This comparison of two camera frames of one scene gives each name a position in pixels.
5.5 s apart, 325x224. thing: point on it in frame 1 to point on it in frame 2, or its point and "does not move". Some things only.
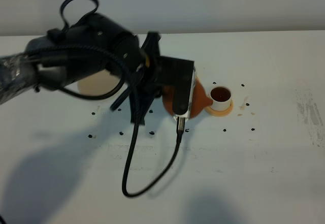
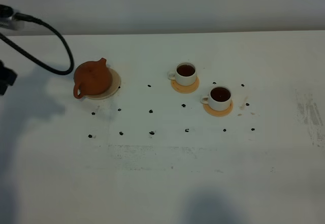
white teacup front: [221, 96] does not move
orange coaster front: [215, 113] does not move
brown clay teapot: [199, 102] to [91, 78]
